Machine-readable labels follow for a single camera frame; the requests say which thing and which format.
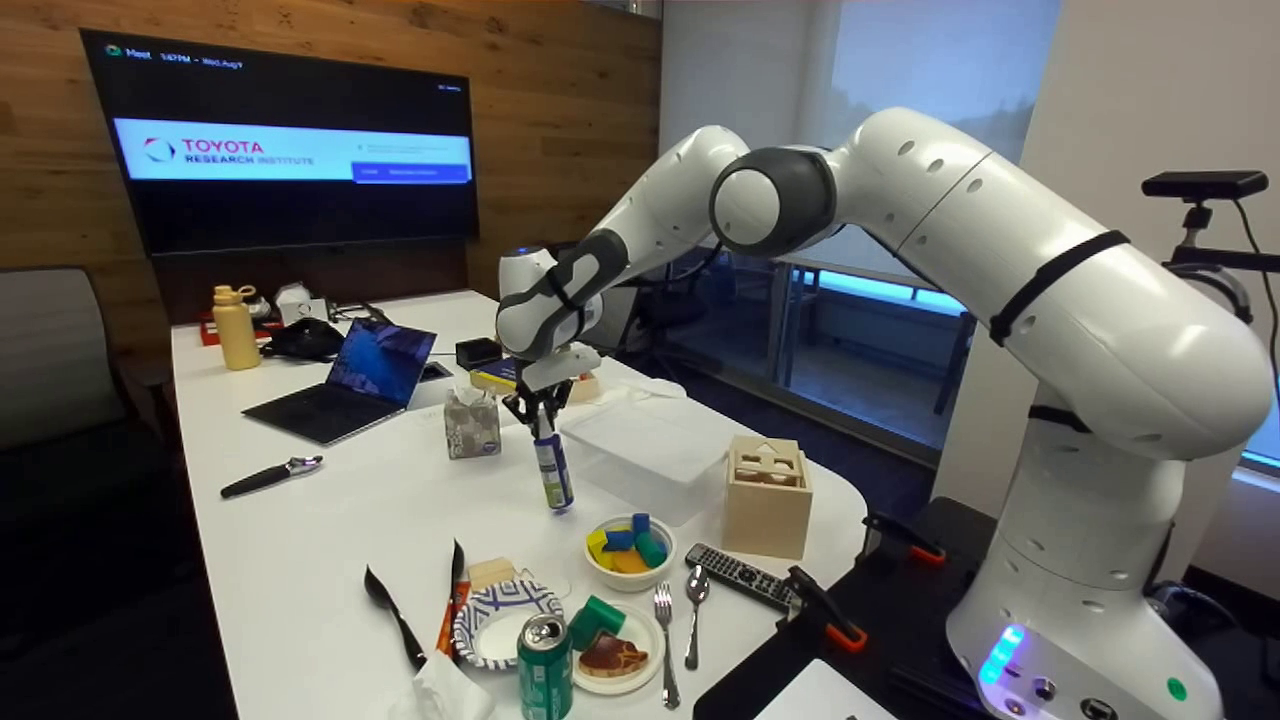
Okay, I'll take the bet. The blue patterned paper plate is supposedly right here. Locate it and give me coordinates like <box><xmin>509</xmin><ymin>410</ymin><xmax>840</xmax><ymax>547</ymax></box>
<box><xmin>453</xmin><ymin>567</ymin><xmax>573</xmax><ymax>675</ymax></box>

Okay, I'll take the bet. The grey tissue box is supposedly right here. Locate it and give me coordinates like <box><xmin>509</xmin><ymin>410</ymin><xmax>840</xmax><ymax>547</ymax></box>
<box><xmin>441</xmin><ymin>387</ymin><xmax>509</xmax><ymax>462</ymax></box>

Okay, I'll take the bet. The black and silver tool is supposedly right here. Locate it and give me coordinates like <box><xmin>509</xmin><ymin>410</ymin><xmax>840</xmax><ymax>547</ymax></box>
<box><xmin>214</xmin><ymin>452</ymin><xmax>329</xmax><ymax>504</ymax></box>

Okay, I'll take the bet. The blue bottle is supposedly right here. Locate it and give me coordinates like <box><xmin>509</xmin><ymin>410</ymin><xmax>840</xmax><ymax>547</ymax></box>
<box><xmin>532</xmin><ymin>410</ymin><xmax>578</xmax><ymax>518</ymax></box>

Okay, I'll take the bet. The silver fork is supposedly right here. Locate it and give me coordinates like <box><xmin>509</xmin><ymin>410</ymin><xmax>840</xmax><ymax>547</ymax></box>
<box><xmin>647</xmin><ymin>585</ymin><xmax>682</xmax><ymax>711</ymax></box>

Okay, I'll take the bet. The black camera on stand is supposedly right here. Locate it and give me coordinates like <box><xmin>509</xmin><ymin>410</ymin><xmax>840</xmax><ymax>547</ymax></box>
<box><xmin>1136</xmin><ymin>166</ymin><xmax>1280</xmax><ymax>332</ymax></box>

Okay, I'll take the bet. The white bowl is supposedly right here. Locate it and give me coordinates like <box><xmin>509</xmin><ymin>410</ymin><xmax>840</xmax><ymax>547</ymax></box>
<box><xmin>578</xmin><ymin>513</ymin><xmax>679</xmax><ymax>600</ymax></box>

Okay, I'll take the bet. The black knife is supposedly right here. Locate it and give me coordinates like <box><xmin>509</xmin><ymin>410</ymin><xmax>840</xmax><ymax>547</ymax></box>
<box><xmin>358</xmin><ymin>563</ymin><xmax>433</xmax><ymax>675</ymax></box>

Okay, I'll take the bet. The white round plate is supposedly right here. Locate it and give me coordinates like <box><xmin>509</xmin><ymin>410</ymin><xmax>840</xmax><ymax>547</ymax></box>
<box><xmin>569</xmin><ymin>632</ymin><xmax>667</xmax><ymax>701</ymax></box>

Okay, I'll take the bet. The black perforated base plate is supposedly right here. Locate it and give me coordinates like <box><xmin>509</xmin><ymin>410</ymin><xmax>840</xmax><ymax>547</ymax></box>
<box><xmin>691</xmin><ymin>496</ymin><xmax>1024</xmax><ymax>720</ymax></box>

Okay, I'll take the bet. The brown toy food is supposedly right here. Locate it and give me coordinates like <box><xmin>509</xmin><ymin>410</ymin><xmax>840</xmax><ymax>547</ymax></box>
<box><xmin>578</xmin><ymin>632</ymin><xmax>656</xmax><ymax>681</ymax></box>

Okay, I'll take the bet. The yellow toy block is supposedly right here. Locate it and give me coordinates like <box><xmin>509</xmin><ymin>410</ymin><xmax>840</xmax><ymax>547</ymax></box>
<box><xmin>584</xmin><ymin>526</ymin><xmax>652</xmax><ymax>579</ymax></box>

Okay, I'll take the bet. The black wall television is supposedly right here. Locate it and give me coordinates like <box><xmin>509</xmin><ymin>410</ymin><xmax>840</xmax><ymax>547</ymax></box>
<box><xmin>81</xmin><ymin>28</ymin><xmax>483</xmax><ymax>259</ymax></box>

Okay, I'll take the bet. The green toy cylinder block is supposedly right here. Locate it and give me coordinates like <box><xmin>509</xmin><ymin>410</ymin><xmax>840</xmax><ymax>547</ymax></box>
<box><xmin>564</xmin><ymin>592</ymin><xmax>627</xmax><ymax>654</ymax></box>

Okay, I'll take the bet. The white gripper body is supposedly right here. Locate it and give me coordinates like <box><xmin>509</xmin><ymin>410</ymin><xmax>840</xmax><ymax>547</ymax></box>
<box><xmin>513</xmin><ymin>337</ymin><xmax>607</xmax><ymax>398</ymax></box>

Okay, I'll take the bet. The black pouch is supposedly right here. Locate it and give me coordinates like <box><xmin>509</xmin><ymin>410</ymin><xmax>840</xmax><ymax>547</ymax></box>
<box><xmin>261</xmin><ymin>314</ymin><xmax>348</xmax><ymax>364</ymax></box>

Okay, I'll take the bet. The grey office chair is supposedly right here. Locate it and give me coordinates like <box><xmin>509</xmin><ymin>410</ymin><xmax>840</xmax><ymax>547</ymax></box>
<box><xmin>0</xmin><ymin>262</ymin><xmax>173</xmax><ymax>458</ymax></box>

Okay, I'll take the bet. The yellow water bottle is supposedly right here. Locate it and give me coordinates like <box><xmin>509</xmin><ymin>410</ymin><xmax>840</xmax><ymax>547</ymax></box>
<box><xmin>207</xmin><ymin>281</ymin><xmax>268</xmax><ymax>374</ymax></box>

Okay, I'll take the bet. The orange and black clamp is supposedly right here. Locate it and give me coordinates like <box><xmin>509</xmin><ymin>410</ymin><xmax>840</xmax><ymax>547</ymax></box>
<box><xmin>859</xmin><ymin>513</ymin><xmax>953</xmax><ymax>573</ymax></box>
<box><xmin>785</xmin><ymin>563</ymin><xmax>877</xmax><ymax>658</ymax></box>

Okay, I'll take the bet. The blue toy block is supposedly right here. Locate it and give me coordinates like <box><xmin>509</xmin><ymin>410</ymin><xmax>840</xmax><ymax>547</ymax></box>
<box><xmin>599</xmin><ymin>513</ymin><xmax>656</xmax><ymax>554</ymax></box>

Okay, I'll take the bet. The orange handled knife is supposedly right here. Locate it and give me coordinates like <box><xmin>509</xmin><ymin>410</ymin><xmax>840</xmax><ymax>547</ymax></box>
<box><xmin>433</xmin><ymin>537</ymin><xmax>471</xmax><ymax>662</ymax></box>

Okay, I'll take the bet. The beige wooden block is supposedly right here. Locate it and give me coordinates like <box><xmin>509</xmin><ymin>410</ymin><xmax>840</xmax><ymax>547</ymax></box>
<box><xmin>463</xmin><ymin>554</ymin><xmax>525</xmax><ymax>595</ymax></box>

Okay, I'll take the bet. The silver spoon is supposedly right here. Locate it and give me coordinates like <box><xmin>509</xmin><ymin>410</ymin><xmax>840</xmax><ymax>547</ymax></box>
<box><xmin>679</xmin><ymin>560</ymin><xmax>715</xmax><ymax>675</ymax></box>

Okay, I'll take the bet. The green soda can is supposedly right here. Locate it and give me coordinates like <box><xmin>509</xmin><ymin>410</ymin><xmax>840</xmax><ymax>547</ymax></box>
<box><xmin>513</xmin><ymin>613</ymin><xmax>578</xmax><ymax>720</ymax></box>

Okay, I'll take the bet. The grey remote control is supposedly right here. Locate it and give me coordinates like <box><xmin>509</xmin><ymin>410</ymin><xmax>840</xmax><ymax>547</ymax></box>
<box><xmin>679</xmin><ymin>540</ymin><xmax>803</xmax><ymax>619</ymax></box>

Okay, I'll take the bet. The black open laptop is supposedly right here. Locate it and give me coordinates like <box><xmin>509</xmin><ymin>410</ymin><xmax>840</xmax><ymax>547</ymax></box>
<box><xmin>239</xmin><ymin>314</ymin><xmax>443</xmax><ymax>446</ymax></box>

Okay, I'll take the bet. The white plastic container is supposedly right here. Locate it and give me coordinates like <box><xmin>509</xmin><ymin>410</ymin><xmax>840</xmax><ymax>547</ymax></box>
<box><xmin>557</xmin><ymin>383</ymin><xmax>741</xmax><ymax>526</ymax></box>

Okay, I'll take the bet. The wooden shape sorter box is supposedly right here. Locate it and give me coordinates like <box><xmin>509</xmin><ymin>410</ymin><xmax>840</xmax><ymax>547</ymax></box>
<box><xmin>720</xmin><ymin>435</ymin><xmax>820</xmax><ymax>563</ymax></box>

